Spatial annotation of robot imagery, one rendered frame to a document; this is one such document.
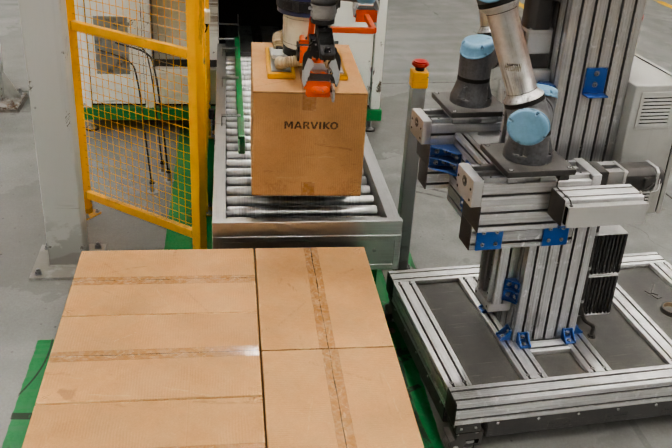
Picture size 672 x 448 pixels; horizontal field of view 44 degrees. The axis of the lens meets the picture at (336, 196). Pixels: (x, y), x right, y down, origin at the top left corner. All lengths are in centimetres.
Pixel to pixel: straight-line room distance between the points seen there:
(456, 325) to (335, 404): 105
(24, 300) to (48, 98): 87
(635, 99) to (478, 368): 107
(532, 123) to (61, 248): 232
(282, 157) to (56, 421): 122
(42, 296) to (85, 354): 132
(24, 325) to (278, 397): 159
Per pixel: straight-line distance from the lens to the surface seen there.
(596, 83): 278
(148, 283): 279
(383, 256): 313
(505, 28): 233
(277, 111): 289
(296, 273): 282
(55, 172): 376
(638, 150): 292
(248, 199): 330
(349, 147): 296
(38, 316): 368
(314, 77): 254
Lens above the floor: 203
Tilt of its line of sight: 26 degrees down
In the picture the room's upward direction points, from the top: 3 degrees clockwise
